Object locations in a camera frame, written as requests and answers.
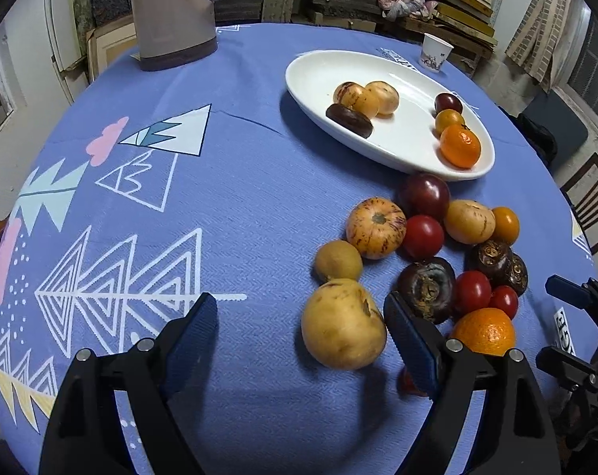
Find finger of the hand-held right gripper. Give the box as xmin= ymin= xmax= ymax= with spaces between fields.
xmin=545 ymin=274 xmax=598 ymax=321
xmin=535 ymin=345 xmax=598 ymax=393

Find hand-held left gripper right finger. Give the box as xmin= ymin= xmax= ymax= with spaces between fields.
xmin=383 ymin=291 xmax=562 ymax=475

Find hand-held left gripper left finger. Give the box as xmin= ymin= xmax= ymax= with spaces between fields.
xmin=39 ymin=292 xmax=219 ymax=475

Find red cherry tomato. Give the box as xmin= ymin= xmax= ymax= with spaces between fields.
xmin=489 ymin=285 xmax=520 ymax=320
xmin=402 ymin=215 xmax=446 ymax=260
xmin=400 ymin=366 xmax=429 ymax=397
xmin=455 ymin=270 xmax=493 ymax=315

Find dark water chestnut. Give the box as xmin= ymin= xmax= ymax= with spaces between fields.
xmin=397 ymin=256 xmax=457 ymax=325
xmin=326 ymin=104 xmax=374 ymax=138

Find large orange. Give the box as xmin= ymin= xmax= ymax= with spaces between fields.
xmin=450 ymin=308 xmax=518 ymax=357

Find large pale yellow pepino melon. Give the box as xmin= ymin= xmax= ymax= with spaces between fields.
xmin=300 ymin=278 xmax=388 ymax=370

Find orange yellow tomato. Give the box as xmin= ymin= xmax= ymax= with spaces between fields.
xmin=434 ymin=109 xmax=465 ymax=135
xmin=491 ymin=206 xmax=521 ymax=245

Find small tan round fruit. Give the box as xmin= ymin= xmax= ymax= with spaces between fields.
xmin=314 ymin=240 xmax=364 ymax=282

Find striped orange pepino melon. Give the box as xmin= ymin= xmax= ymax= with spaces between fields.
xmin=346 ymin=197 xmax=408 ymax=260

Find dark red tomato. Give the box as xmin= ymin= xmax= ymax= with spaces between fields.
xmin=397 ymin=172 xmax=451 ymax=221
xmin=434 ymin=93 xmax=464 ymax=116

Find small mandarin orange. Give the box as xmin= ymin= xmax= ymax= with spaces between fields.
xmin=438 ymin=123 xmax=482 ymax=169

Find white oval plate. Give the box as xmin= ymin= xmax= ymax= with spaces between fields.
xmin=285 ymin=49 xmax=495 ymax=182

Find brown wooden chair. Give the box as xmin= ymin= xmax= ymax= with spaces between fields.
xmin=559 ymin=152 xmax=598 ymax=253

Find blue printed tablecloth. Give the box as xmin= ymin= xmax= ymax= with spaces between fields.
xmin=0 ymin=22 xmax=597 ymax=475

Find black jacket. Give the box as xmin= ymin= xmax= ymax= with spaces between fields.
xmin=497 ymin=106 xmax=560 ymax=174

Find dark blue cushioned chair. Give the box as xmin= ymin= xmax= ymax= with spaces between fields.
xmin=519 ymin=91 xmax=589 ymax=169

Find window with metal grille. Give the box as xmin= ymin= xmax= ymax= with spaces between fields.
xmin=551 ymin=0 xmax=598 ymax=129

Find beige plaid curtain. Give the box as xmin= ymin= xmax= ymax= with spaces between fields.
xmin=504 ymin=0 xmax=574 ymax=92

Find printed paper cup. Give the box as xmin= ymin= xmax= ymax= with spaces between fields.
xmin=418 ymin=33 xmax=454 ymax=74

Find beige thermos flask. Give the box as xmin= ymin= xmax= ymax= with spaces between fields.
xmin=129 ymin=0 xmax=219 ymax=72

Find white panel door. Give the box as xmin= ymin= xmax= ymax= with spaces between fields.
xmin=44 ymin=0 xmax=89 ymax=105

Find pink crumpled cloth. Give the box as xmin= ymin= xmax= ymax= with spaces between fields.
xmin=377 ymin=0 xmax=438 ymax=21

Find wooden picture frame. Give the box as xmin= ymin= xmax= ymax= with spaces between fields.
xmin=84 ymin=15 xmax=141 ymax=85

